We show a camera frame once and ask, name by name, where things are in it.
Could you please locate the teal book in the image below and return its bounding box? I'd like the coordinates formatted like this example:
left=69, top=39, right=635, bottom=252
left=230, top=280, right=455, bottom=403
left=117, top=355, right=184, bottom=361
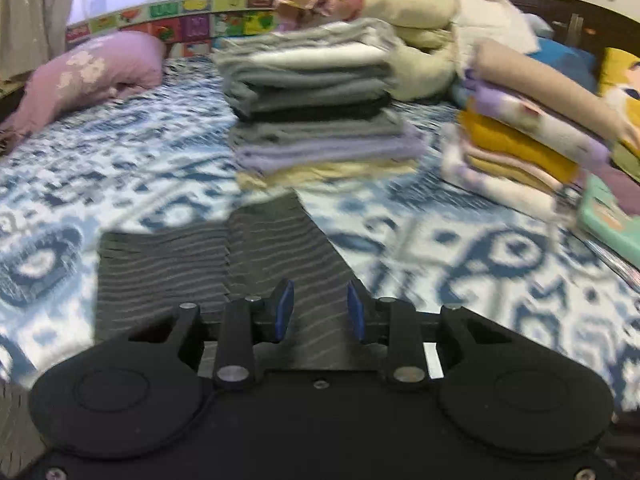
left=575, top=175, right=640, bottom=261

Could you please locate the stack of grey purple clothes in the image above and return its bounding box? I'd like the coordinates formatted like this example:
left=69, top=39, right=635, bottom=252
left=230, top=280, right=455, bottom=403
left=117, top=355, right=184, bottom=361
left=212, top=17, right=431, bottom=193

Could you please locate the grey patterned curtain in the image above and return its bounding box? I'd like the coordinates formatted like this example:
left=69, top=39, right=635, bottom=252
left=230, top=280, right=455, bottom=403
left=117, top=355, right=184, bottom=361
left=0, top=0, right=76, bottom=83

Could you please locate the black white striped garment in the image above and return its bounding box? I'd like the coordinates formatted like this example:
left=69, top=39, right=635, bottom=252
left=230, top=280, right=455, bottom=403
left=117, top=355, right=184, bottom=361
left=95, top=192, right=426, bottom=373

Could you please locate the stack of yellow floral clothes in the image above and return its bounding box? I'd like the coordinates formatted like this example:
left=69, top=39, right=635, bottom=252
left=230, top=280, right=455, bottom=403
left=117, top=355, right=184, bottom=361
left=440, top=40, right=640, bottom=221

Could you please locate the cream quilt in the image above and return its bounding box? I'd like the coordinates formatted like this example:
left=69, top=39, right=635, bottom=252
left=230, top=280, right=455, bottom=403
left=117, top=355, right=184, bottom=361
left=362, top=0, right=541, bottom=103

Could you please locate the pink floral pillow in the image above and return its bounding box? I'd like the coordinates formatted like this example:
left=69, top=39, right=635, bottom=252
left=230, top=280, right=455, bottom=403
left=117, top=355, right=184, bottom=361
left=0, top=30, right=166, bottom=156

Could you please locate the colourful foam panel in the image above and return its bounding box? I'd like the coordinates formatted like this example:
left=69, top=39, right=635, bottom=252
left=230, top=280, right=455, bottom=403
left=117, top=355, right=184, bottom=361
left=65, top=0, right=281, bottom=58

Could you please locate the yellow cartoon pillow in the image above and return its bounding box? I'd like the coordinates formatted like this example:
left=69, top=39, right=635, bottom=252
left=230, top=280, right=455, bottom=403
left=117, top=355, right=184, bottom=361
left=597, top=47, right=640, bottom=181

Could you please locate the blue cloth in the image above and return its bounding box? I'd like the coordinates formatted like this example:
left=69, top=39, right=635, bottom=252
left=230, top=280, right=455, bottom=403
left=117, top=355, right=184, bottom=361
left=530, top=37, right=601, bottom=93

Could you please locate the dark wooden headboard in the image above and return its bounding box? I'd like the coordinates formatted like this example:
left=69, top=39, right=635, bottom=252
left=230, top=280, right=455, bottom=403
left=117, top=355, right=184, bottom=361
left=500, top=0, right=640, bottom=61

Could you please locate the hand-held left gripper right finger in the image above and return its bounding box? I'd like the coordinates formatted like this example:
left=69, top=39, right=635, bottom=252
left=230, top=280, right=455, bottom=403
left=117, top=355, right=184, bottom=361
left=346, top=280, right=508, bottom=392

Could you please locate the blue patterned bedsheet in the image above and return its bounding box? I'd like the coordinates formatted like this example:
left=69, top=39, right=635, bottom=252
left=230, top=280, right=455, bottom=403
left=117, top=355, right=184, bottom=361
left=0, top=52, right=640, bottom=461

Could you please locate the mauve cloth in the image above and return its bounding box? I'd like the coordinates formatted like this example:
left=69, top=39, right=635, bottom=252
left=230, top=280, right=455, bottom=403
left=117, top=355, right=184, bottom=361
left=582, top=157, right=640, bottom=221

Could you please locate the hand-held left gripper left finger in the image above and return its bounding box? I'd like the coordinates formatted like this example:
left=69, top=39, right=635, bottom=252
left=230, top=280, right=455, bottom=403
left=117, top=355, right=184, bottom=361
left=127, top=279, right=296, bottom=392

